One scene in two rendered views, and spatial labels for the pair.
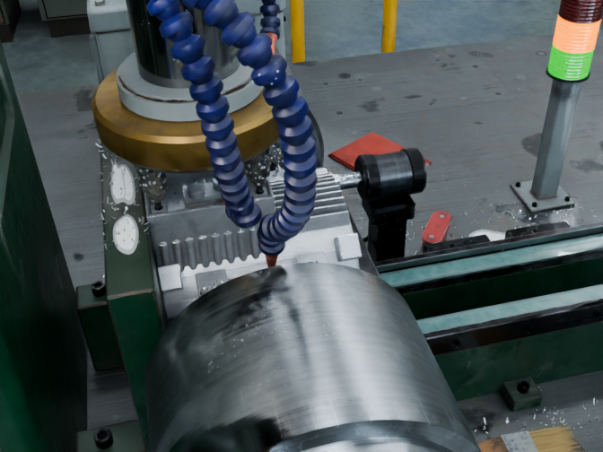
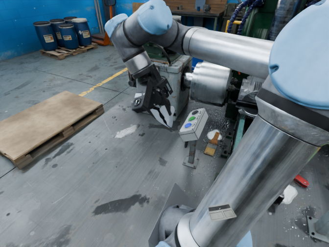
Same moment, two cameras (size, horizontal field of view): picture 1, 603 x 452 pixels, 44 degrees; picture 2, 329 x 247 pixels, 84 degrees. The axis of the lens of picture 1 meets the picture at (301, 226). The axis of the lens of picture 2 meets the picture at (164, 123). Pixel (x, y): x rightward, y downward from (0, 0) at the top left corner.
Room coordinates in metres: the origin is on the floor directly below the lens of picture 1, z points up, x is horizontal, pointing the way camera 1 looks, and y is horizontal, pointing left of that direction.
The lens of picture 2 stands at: (0.73, -0.99, 1.53)
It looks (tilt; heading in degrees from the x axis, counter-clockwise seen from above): 38 degrees down; 126
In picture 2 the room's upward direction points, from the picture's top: straight up
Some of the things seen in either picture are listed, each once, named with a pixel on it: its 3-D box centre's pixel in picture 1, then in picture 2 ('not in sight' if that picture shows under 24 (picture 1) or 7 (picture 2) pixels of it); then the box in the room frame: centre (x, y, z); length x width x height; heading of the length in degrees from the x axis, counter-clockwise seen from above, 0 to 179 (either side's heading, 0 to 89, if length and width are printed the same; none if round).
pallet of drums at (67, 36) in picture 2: not in sight; (66, 36); (-4.36, 1.68, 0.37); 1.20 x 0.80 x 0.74; 94
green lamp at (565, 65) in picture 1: (570, 59); not in sight; (1.02, -0.41, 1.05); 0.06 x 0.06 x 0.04
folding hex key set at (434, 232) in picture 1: (436, 230); (297, 179); (0.93, -0.22, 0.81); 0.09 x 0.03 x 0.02; 155
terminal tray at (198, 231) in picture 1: (208, 206); (262, 77); (0.61, 0.09, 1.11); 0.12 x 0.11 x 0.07; 102
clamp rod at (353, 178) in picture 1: (358, 178); not in sight; (0.78, -0.07, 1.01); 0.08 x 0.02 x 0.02; 102
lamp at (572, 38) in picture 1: (576, 30); not in sight; (1.02, -0.41, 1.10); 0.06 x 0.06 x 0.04
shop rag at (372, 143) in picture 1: (379, 158); not in sight; (1.15, -0.15, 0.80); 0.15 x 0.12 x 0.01; 40
